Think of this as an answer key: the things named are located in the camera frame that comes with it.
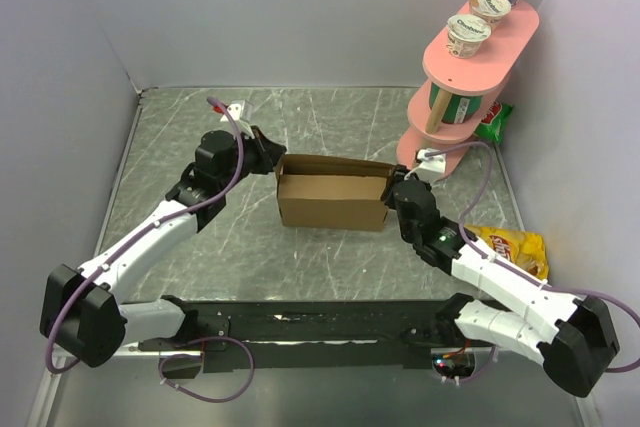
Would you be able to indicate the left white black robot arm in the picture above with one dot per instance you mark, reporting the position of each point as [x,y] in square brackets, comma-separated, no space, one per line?
[85,311]

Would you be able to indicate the chobani yogurt cup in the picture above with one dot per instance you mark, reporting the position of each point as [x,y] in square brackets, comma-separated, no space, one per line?
[491,11]
[465,35]

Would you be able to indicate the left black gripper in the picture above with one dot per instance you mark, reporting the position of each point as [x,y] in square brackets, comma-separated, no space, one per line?
[267,151]

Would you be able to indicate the green can on shelf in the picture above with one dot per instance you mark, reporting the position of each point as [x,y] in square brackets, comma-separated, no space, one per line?
[461,108]

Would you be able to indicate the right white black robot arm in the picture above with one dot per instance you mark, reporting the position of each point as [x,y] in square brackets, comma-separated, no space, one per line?
[572,337]

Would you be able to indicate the front Chobani yogurt cup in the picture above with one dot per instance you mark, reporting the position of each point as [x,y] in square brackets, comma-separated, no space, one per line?
[465,35]

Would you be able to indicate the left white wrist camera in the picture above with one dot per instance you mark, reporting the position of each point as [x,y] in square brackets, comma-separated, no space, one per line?
[240,111]

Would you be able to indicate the brown cardboard box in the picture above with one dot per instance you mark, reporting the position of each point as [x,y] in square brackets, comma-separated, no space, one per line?
[315,191]

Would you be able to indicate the green chip bag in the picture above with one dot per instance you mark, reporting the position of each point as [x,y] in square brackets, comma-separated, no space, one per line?
[493,125]

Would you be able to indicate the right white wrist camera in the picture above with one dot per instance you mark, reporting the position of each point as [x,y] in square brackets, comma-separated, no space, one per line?
[430,166]

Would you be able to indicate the yellow chip bag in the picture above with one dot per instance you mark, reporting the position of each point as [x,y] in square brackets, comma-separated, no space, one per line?
[527,250]

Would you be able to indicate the middle Chobani yogurt cup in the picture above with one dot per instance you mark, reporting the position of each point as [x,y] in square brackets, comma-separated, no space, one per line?
[491,11]

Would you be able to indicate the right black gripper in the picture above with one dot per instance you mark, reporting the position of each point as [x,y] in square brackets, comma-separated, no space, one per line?
[398,173]

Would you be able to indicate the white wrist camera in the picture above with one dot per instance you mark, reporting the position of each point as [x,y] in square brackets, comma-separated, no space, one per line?
[240,111]
[430,166]

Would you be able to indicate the pink tiered wooden shelf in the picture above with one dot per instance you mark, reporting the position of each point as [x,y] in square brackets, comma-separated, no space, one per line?
[484,75]

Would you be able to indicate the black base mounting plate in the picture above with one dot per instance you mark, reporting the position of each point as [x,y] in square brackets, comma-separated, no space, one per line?
[314,334]

